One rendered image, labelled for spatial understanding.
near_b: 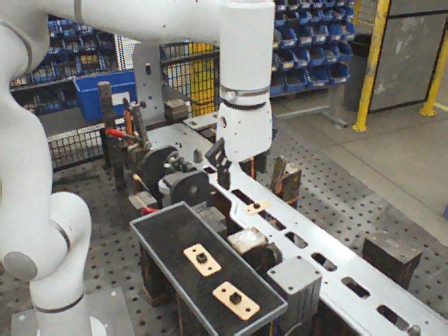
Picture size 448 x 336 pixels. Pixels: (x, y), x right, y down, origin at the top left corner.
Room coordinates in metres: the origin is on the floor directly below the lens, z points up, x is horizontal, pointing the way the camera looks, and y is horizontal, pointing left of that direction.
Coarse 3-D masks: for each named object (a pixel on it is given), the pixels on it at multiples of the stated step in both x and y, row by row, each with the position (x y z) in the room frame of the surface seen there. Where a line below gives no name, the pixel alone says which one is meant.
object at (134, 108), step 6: (132, 102) 1.26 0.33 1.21; (144, 102) 1.26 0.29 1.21; (132, 108) 1.23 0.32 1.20; (138, 108) 1.23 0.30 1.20; (144, 108) 1.26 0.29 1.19; (132, 114) 1.25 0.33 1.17; (138, 114) 1.23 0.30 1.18; (138, 120) 1.23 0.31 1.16; (138, 126) 1.23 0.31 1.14; (144, 126) 1.24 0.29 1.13; (138, 132) 1.25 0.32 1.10; (144, 132) 1.24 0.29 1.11; (144, 138) 1.24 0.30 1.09
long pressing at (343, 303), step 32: (160, 128) 1.50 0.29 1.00; (192, 160) 1.24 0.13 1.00; (224, 160) 1.24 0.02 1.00; (224, 192) 1.03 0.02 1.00; (256, 192) 1.04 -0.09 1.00; (256, 224) 0.88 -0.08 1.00; (288, 224) 0.88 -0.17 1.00; (288, 256) 0.75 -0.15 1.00; (352, 256) 0.75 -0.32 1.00; (384, 288) 0.65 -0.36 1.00; (352, 320) 0.55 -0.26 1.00; (384, 320) 0.56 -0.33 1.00; (416, 320) 0.56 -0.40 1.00
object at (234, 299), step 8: (224, 288) 0.50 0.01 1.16; (232, 288) 0.50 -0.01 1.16; (216, 296) 0.48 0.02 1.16; (224, 296) 0.48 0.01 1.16; (232, 296) 0.48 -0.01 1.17; (240, 296) 0.48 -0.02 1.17; (232, 304) 0.47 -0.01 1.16; (240, 304) 0.47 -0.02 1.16; (248, 304) 0.47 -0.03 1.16; (240, 312) 0.45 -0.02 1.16; (248, 312) 0.45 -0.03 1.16
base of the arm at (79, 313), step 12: (84, 300) 0.66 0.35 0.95; (36, 312) 0.61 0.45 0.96; (60, 312) 0.61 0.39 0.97; (72, 312) 0.62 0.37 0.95; (84, 312) 0.65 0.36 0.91; (48, 324) 0.60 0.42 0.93; (60, 324) 0.60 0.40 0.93; (72, 324) 0.61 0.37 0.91; (84, 324) 0.64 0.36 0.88; (96, 324) 0.71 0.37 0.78
